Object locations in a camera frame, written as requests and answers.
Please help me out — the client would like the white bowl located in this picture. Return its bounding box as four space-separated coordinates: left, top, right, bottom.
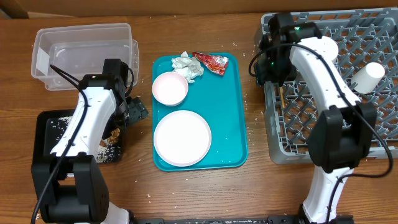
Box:
320 36 339 63
152 72 188 106

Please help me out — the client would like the large white plate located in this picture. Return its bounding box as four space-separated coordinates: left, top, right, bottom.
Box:
154 110 212 167

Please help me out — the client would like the teal serving tray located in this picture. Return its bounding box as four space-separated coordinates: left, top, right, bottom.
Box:
152 52 248 172

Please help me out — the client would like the pile of white rice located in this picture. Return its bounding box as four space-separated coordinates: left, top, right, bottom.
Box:
44 116 122 164

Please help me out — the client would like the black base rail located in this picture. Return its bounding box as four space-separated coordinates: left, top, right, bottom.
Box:
133 215 355 224

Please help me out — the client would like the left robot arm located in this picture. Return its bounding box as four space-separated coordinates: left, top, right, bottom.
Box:
31 70 147 223

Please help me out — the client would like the wooden chopstick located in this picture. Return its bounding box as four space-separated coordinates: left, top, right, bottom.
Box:
279 86 285 109

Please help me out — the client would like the brown food scrap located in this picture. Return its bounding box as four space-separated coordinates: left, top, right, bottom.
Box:
106 128 121 144

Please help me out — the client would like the clear plastic bin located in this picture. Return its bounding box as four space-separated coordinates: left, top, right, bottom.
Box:
31 23 139 91

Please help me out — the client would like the black plastic tray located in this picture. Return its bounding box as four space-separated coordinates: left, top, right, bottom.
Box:
32 108 123 164

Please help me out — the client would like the red snack wrapper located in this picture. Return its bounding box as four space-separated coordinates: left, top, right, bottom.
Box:
192 52 229 76

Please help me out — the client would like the small white cup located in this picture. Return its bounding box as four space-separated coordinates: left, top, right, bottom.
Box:
351 62 385 94

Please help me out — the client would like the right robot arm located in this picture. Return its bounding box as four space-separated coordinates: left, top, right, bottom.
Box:
249 13 377 223

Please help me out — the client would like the grey dishwasher rack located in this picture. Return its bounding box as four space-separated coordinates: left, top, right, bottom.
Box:
264 7 397 164

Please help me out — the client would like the crumpled white napkin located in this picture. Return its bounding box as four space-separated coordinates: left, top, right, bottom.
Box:
171 52 204 83

